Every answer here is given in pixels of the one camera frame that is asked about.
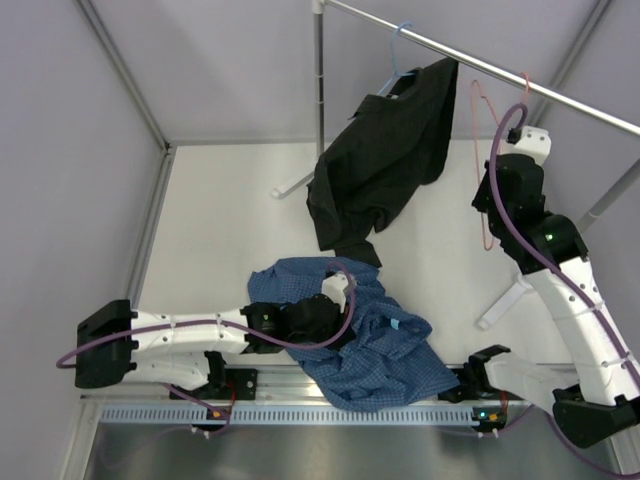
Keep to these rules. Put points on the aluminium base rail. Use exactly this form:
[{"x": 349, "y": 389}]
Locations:
[{"x": 276, "y": 385}]

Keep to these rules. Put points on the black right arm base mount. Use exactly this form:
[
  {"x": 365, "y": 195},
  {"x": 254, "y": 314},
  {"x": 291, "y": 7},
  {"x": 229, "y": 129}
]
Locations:
[{"x": 471, "y": 386}]

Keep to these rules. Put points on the blue checked shirt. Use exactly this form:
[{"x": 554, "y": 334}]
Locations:
[{"x": 388, "y": 364}]

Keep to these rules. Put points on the pink wire hanger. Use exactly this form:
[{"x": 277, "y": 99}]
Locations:
[{"x": 477, "y": 93}]

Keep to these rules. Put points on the black pinstriped shirt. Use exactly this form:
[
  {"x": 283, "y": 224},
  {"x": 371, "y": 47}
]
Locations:
[{"x": 395, "y": 143}]

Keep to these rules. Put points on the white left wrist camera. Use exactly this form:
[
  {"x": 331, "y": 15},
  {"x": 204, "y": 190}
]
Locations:
[{"x": 337, "y": 287}]

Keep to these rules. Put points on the silver clothes rack top bar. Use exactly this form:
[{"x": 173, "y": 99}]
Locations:
[{"x": 493, "y": 70}]

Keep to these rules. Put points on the white left rack foot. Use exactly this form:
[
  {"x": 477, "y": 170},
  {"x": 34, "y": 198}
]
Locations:
[{"x": 285, "y": 189}]

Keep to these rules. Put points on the silver right rack pole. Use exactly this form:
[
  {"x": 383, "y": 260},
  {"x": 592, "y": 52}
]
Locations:
[{"x": 620, "y": 186}]

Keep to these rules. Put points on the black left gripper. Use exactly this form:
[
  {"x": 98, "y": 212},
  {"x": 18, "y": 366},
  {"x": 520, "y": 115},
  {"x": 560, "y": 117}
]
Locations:
[{"x": 339, "y": 322}]

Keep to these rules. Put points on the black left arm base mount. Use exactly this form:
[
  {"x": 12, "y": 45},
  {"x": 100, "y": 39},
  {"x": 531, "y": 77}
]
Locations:
[{"x": 236, "y": 383}]

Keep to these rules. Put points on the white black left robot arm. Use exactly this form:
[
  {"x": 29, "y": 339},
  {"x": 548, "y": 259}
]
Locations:
[{"x": 118, "y": 344}]

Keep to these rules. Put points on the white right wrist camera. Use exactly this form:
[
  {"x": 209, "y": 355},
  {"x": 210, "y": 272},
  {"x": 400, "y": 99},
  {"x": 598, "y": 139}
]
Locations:
[{"x": 530, "y": 141}]

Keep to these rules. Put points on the blue wire hanger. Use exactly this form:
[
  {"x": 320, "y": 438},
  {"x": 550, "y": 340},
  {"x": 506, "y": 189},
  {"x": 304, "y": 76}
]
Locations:
[{"x": 396, "y": 72}]

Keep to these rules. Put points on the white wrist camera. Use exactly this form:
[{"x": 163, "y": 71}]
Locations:
[
  {"x": 337, "y": 287},
  {"x": 530, "y": 141}
]

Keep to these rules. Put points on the silver rack pole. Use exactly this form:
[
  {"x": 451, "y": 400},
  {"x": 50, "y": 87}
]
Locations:
[
  {"x": 318, "y": 25},
  {"x": 620, "y": 186}
]

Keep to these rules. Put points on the grey slotted cable duct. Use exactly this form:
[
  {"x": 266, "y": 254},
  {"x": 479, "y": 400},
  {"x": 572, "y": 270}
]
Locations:
[{"x": 176, "y": 414}]

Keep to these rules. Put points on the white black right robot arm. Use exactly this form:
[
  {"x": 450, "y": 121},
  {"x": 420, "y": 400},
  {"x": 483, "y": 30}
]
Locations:
[{"x": 601, "y": 398}]

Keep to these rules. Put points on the silver left rack pole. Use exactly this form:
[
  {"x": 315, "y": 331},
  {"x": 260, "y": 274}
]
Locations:
[{"x": 318, "y": 25}]

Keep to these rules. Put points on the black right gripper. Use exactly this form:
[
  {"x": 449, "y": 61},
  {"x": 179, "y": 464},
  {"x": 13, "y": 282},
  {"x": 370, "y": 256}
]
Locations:
[{"x": 486, "y": 181}]

